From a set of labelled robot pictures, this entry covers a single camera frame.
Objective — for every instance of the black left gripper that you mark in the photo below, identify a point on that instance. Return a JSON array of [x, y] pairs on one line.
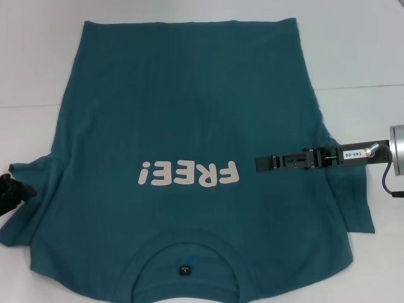
[[9, 192]]

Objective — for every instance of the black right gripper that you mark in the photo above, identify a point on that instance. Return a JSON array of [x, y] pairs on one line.
[[353, 154]]

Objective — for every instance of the teal t-shirt with FREE print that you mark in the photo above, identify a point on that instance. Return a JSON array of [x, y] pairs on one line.
[[189, 126]]

